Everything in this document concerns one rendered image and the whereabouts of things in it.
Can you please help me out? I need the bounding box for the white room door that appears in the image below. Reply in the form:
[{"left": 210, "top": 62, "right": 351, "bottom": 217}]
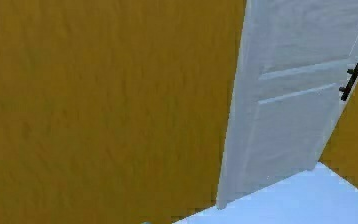
[{"left": 215, "top": 0, "right": 358, "bottom": 210}]

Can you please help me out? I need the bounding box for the black door handle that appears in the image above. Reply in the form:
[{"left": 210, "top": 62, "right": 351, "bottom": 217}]
[{"left": 338, "top": 61, "right": 358, "bottom": 102}]

